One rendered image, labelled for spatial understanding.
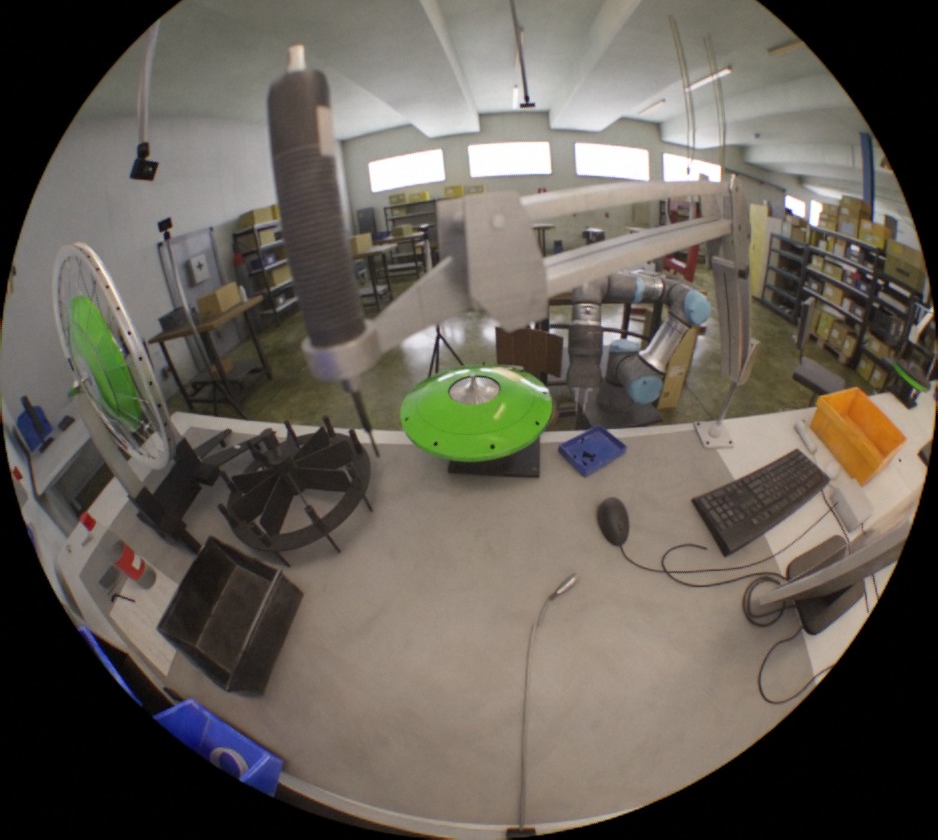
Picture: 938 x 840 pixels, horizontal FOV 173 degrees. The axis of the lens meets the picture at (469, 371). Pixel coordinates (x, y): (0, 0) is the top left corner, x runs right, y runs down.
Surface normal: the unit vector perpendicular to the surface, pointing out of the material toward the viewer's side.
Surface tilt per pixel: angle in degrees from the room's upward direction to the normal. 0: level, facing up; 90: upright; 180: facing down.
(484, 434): 23
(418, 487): 0
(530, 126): 90
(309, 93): 90
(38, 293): 90
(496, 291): 90
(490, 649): 0
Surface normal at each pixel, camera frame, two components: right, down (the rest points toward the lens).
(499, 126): -0.11, 0.50
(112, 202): 0.99, -0.02
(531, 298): 0.39, 0.44
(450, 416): -0.18, -0.76
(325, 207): 0.75, 0.27
